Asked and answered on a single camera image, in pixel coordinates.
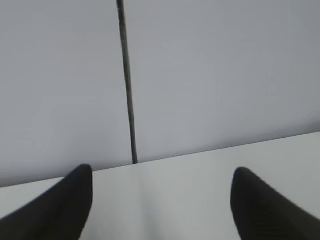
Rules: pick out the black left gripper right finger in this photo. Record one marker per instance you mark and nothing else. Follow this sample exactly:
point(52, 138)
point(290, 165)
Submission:
point(261, 213)

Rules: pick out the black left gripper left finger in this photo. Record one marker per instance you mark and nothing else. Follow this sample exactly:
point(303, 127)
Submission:
point(60, 213)

